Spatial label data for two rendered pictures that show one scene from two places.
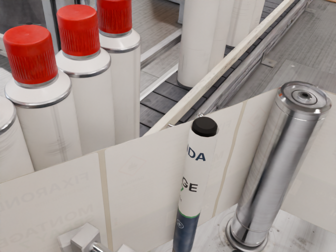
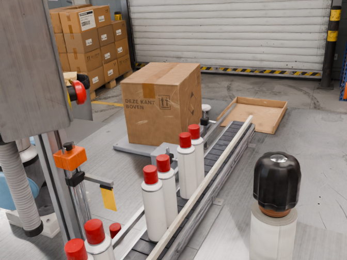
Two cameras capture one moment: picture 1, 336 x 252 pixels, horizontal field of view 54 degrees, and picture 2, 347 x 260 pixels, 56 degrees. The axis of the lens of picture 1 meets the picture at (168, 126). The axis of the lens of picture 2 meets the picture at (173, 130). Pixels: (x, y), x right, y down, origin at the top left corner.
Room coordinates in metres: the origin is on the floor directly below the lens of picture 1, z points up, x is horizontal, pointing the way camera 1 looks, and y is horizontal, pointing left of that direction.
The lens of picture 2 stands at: (-0.15, -0.10, 1.48)
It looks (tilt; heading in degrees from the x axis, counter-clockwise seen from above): 26 degrees down; 1
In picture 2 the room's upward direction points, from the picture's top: 4 degrees counter-clockwise
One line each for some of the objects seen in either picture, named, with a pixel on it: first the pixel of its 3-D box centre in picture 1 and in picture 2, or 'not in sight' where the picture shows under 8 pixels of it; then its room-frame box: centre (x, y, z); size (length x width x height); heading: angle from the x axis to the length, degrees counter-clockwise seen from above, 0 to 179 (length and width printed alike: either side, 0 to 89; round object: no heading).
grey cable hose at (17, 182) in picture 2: not in sight; (18, 184); (0.31, 0.17, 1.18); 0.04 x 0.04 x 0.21
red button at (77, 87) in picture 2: not in sight; (75, 93); (0.34, 0.05, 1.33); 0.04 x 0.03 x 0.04; 26
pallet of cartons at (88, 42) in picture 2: not in sight; (84, 49); (4.64, 1.17, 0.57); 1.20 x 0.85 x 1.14; 156
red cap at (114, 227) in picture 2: not in sight; (115, 230); (0.55, 0.09, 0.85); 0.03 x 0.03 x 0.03
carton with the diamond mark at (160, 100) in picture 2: not in sight; (165, 102); (1.16, -0.06, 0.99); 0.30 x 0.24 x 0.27; 159
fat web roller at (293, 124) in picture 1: (269, 179); not in sight; (0.19, -0.10, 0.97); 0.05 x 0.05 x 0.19
